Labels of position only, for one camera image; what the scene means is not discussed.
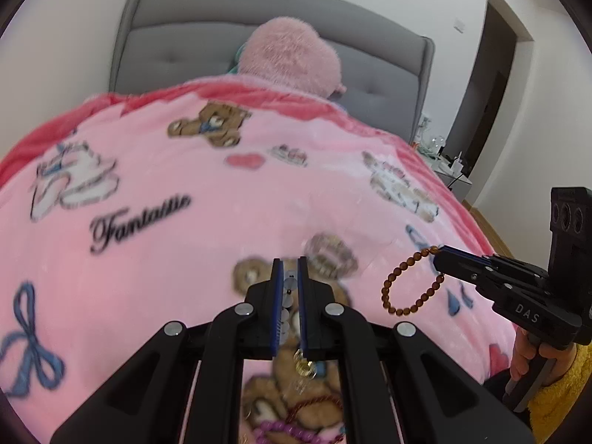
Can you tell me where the dark doorway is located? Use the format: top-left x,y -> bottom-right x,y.
464,0 -> 536,181

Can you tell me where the pink printed blanket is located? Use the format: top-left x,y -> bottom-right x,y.
0,76 -> 521,444

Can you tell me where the white nightstand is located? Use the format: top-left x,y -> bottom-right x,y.
432,154 -> 473,204

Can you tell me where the dark red bead bracelet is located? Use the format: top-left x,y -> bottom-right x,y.
283,394 -> 347,444

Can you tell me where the brown wooden bead bracelet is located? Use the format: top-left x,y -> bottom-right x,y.
380,247 -> 446,317

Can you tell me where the teal pillow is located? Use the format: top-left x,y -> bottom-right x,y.
226,41 -> 246,75

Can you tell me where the grey upholstered headboard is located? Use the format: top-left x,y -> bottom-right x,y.
107,0 -> 436,143

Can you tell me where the pink plush pillow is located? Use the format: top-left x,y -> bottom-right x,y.
236,17 -> 349,101

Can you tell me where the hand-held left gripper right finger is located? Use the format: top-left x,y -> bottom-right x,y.
298,256 -> 535,444

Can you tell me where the purple bead bracelet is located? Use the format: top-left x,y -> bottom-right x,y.
252,418 -> 324,444

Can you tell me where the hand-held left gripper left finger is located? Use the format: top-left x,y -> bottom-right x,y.
50,259 -> 284,444

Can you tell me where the person's right forearm yellow sleeve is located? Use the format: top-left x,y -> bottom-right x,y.
527,343 -> 592,441

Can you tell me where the person's right hand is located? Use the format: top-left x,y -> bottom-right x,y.
510,329 -> 577,383

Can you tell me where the beige bead bracelet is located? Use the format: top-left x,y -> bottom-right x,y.
303,234 -> 360,280

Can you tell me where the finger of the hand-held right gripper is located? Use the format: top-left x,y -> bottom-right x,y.
439,246 -> 498,266
434,252 -> 521,303

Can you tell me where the clear bead bracelet gold charm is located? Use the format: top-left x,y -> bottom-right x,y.
281,268 -> 320,396

